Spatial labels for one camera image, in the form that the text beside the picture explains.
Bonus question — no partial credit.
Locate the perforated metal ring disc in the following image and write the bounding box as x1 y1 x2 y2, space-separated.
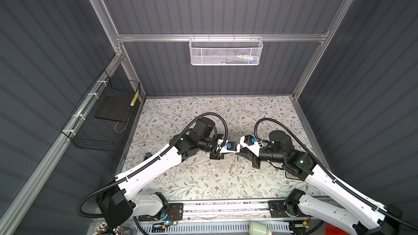
228 153 237 174

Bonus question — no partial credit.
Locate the black corrugated cable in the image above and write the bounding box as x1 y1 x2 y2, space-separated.
76 112 229 219
254 117 418 231

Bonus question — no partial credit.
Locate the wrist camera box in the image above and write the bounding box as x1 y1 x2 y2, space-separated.
217 139 241 153
239 134 262 157

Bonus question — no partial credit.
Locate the yellow marker pen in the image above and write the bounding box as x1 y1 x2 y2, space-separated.
130 91 139 107

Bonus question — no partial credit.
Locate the blue object at table edge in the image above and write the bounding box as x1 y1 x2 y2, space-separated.
144 152 152 161

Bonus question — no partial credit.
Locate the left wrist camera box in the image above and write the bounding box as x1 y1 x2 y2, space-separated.
217 139 241 153

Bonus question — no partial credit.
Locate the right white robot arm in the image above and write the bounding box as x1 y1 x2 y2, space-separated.
239 130 402 235

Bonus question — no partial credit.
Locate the black wire wall basket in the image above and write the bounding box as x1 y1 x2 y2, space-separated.
62 72 141 152

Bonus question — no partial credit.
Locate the left black corrugated cable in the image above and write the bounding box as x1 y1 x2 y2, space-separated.
76 112 229 219

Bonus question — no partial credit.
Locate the white slotted cable duct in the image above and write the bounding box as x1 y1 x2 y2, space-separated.
140 221 294 235

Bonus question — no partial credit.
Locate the white wire mesh basket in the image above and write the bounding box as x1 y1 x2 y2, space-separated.
188 37 263 66

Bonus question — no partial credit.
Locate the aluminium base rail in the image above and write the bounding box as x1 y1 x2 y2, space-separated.
137 197 337 224

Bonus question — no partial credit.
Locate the black foam pad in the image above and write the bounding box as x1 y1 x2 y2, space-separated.
95 96 132 123

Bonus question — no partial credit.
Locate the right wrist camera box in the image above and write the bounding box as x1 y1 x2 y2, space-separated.
239 134 262 157

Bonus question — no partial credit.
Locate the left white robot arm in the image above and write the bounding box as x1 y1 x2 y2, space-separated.
95 117 223 228

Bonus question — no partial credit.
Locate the right black corrugated cable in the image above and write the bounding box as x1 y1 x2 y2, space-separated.
254 117 418 231

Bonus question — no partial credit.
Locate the pale green plastic object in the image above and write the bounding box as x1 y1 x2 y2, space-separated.
248 221 273 235

